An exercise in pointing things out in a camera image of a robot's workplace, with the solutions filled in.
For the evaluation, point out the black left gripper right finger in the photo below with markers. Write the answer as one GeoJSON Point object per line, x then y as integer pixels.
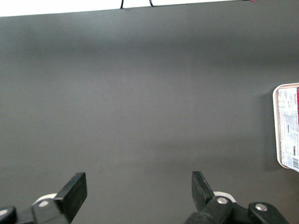
{"type": "Point", "coordinates": [205, 200]}

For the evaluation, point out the beige plastic tray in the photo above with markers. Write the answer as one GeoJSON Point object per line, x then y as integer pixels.
{"type": "Point", "coordinates": [276, 126]}

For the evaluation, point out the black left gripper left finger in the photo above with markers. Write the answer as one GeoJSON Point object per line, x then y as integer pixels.
{"type": "Point", "coordinates": [70, 198]}

